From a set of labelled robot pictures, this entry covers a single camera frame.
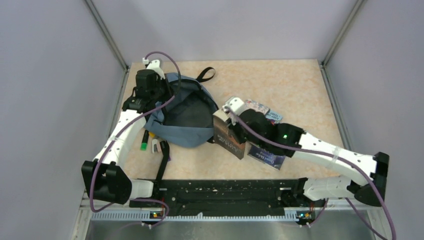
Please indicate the dark purple galaxy book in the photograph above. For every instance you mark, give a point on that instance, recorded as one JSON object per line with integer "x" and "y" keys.
{"x": 265, "y": 157}

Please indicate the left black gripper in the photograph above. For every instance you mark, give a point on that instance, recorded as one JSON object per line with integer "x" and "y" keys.
{"x": 169, "y": 92}

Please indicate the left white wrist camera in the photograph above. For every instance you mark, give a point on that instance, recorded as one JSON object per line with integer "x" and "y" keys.
{"x": 155, "y": 65}

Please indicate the blue grey backpack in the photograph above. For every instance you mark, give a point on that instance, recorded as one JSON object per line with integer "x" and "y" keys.
{"x": 188, "y": 120}

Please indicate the light blue treehouse book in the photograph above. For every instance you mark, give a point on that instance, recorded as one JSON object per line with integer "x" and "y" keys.
{"x": 269, "y": 114}

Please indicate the left aluminium frame post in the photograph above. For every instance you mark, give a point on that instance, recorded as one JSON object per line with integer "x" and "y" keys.
{"x": 106, "y": 33}

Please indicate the aluminium frame post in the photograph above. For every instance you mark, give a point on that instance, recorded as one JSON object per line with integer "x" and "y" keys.
{"x": 343, "y": 31}
{"x": 106, "y": 33}

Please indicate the dark orange thick book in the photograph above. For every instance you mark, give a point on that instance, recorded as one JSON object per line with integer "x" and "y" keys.
{"x": 223, "y": 135}

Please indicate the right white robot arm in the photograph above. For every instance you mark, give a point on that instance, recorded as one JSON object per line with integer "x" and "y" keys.
{"x": 361, "y": 176}

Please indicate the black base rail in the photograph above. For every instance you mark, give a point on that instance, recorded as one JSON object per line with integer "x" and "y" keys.
{"x": 227, "y": 198}

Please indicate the green black marker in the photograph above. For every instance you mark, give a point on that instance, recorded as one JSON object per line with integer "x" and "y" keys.
{"x": 145, "y": 140}

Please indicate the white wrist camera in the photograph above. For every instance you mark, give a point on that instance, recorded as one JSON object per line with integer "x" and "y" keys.
{"x": 233, "y": 107}
{"x": 155, "y": 65}

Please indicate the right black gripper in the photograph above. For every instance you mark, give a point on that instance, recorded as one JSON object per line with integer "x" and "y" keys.
{"x": 234, "y": 129}

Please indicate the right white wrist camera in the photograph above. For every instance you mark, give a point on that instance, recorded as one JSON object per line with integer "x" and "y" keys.
{"x": 233, "y": 107}

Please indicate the right aluminium frame post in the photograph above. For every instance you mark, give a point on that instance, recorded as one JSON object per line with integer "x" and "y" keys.
{"x": 343, "y": 31}

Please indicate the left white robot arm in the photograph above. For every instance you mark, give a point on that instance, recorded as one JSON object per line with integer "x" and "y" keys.
{"x": 104, "y": 177}

